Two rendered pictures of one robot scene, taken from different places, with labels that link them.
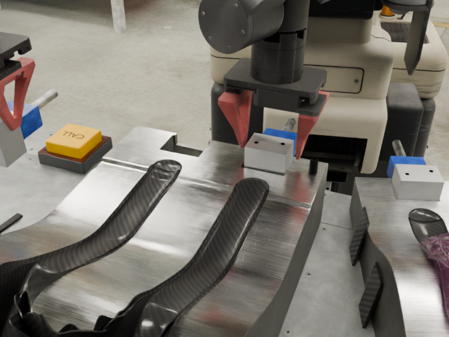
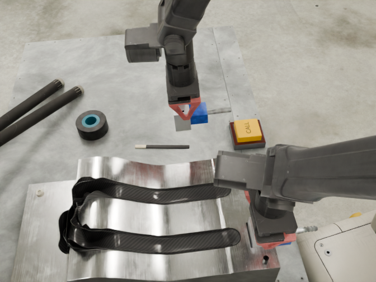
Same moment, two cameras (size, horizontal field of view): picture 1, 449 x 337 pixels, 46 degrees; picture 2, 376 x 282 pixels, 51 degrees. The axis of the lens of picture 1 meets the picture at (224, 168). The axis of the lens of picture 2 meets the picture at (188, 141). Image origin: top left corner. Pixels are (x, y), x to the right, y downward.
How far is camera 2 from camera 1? 54 cm
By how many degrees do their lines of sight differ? 50
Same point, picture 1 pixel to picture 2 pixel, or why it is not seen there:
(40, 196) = (206, 144)
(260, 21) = (225, 183)
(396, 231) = not seen: outside the picture
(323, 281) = not seen: outside the picture
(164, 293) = (126, 236)
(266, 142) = not seen: hidden behind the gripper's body
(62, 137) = (242, 125)
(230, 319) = (117, 267)
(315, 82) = (273, 228)
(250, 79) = (253, 195)
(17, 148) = (184, 127)
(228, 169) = (239, 217)
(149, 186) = (206, 190)
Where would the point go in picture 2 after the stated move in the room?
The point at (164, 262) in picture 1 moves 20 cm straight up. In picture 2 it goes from (154, 226) to (142, 165)
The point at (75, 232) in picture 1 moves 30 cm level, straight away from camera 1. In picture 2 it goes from (157, 182) to (244, 107)
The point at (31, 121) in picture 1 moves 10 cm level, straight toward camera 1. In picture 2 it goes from (200, 119) to (170, 146)
